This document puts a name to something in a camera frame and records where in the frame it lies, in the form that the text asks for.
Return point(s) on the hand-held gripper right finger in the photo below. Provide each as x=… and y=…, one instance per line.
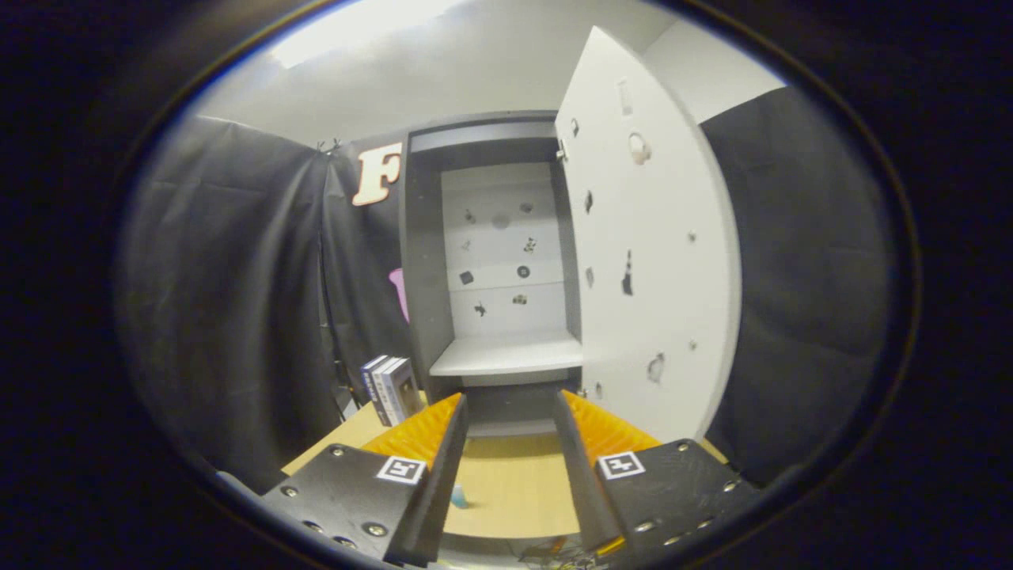
x=586, y=483

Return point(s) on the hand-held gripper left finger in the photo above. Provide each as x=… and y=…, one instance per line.
x=435, y=491

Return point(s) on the blue white tube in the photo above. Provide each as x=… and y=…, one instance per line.
x=459, y=497

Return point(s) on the white cabinet door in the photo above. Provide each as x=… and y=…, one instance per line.
x=657, y=237

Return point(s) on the white blue box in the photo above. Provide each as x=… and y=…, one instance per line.
x=405, y=388
x=380, y=392
x=368, y=384

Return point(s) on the white cabinet shelf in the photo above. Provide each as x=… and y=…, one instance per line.
x=506, y=356

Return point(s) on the grey cabinet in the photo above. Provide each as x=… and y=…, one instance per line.
x=423, y=277

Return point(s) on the black backdrop cloth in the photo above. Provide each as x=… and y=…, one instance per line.
x=237, y=317

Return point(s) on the metal door hinge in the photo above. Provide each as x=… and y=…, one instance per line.
x=562, y=150

